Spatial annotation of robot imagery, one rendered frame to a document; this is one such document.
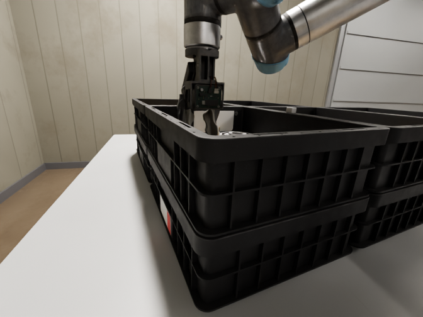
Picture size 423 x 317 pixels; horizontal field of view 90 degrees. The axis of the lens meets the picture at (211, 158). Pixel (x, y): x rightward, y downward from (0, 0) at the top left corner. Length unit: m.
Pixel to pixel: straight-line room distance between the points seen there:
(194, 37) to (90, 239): 0.43
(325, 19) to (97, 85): 2.58
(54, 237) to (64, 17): 2.66
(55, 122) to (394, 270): 3.00
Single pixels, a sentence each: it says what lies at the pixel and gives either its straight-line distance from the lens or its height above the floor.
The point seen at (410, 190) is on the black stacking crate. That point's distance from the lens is 0.53.
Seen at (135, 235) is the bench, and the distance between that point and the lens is 0.46.
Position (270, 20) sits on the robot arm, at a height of 1.10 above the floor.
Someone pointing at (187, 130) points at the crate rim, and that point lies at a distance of 0.23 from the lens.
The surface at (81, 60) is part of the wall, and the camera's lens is 2.90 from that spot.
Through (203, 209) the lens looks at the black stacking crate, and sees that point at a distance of 0.24.
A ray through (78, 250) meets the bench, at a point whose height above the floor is 0.70.
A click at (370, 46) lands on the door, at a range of 4.17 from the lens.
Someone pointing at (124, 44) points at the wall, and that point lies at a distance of 2.84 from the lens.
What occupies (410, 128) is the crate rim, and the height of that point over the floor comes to 0.93.
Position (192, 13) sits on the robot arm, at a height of 1.11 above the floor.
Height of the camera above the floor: 0.97
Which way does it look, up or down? 18 degrees down
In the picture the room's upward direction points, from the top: 2 degrees clockwise
